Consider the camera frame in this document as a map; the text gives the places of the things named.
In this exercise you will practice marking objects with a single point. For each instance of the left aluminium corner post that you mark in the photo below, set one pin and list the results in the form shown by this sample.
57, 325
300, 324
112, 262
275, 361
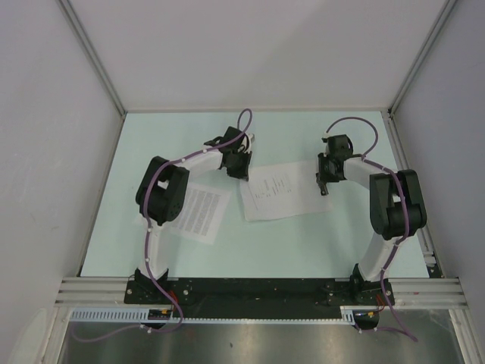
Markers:
74, 22

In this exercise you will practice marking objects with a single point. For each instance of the aluminium corner post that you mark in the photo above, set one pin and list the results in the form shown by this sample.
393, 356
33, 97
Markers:
425, 49
74, 22

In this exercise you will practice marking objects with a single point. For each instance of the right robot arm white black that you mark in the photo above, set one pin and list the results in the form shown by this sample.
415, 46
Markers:
397, 209

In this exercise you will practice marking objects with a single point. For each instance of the right aluminium side rail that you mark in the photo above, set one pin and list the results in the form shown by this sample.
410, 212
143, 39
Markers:
426, 241

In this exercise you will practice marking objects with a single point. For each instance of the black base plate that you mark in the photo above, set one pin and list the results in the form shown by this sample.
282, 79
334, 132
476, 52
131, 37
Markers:
186, 291

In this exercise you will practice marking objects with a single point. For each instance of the right aluminium corner post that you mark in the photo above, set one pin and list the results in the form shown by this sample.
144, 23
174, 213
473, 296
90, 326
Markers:
425, 49

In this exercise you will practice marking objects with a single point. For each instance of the aluminium front rail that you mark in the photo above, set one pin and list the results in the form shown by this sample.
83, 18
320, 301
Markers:
409, 293

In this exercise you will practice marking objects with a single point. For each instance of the white dense text sheet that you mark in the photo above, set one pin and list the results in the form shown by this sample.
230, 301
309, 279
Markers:
203, 211

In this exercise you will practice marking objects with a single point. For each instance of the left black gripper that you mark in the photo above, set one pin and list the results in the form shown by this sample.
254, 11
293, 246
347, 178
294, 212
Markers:
242, 174

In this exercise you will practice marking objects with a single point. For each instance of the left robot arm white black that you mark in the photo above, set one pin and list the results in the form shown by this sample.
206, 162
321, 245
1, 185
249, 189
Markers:
162, 192

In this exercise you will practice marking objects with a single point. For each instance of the white signature form sheet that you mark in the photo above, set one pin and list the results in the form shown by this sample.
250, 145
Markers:
273, 192

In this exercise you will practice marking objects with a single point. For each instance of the white folder with clip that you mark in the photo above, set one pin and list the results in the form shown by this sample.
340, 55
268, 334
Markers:
313, 201

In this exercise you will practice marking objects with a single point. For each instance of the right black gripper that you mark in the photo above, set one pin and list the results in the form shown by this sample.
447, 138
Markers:
322, 177

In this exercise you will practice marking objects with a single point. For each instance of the white slotted cable duct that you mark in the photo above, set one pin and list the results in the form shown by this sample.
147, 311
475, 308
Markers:
145, 316

